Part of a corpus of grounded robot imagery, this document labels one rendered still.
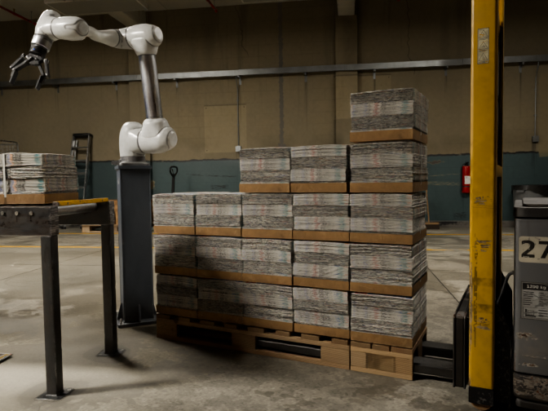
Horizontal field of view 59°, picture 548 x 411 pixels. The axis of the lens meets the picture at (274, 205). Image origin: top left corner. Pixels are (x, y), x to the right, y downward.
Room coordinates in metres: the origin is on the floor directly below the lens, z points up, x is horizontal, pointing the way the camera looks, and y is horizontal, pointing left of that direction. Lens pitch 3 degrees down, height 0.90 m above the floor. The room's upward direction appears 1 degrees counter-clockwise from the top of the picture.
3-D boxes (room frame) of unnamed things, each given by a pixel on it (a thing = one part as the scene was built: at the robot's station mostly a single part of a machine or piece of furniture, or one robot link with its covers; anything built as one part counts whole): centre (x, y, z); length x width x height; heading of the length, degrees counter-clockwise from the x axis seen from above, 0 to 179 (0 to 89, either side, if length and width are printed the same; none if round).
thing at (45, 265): (2.04, 0.94, 0.34); 0.06 x 0.06 x 0.68; 81
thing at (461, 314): (2.20, -0.87, 0.20); 0.62 x 0.05 x 0.30; 153
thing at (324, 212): (2.68, 0.09, 0.42); 1.17 x 0.39 x 0.83; 63
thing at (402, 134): (2.35, -0.56, 0.63); 0.38 x 0.29 x 0.97; 153
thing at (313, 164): (2.49, -0.29, 0.95); 0.38 x 0.29 x 0.23; 153
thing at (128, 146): (3.13, 0.89, 1.17); 0.18 x 0.16 x 0.22; 66
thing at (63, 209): (2.29, 0.96, 0.77); 0.47 x 0.05 x 0.05; 171
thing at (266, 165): (2.62, -0.04, 0.95); 0.38 x 0.29 x 0.23; 154
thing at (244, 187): (2.62, -0.03, 0.86); 0.38 x 0.29 x 0.04; 154
